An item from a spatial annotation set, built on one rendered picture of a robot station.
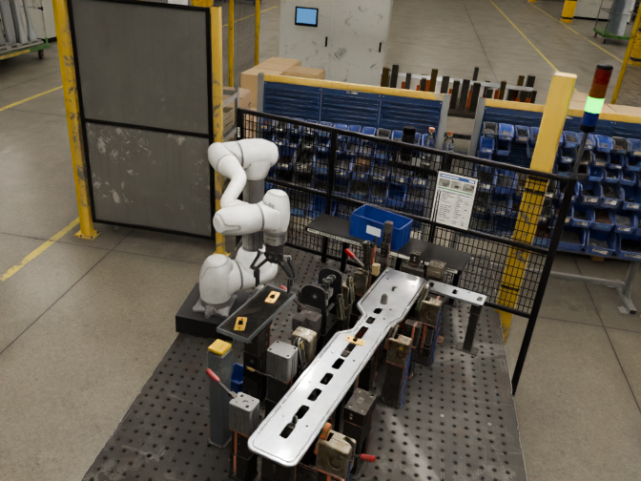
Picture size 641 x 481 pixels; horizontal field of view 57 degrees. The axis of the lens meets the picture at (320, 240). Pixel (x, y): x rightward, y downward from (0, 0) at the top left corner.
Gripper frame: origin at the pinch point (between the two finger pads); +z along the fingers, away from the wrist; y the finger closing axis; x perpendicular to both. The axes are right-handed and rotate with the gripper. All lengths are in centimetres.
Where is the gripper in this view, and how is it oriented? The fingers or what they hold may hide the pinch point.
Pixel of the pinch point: (273, 286)
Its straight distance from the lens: 240.5
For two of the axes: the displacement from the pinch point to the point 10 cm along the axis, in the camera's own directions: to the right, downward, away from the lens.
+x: 2.9, -4.2, 8.6
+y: 9.5, 1.9, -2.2
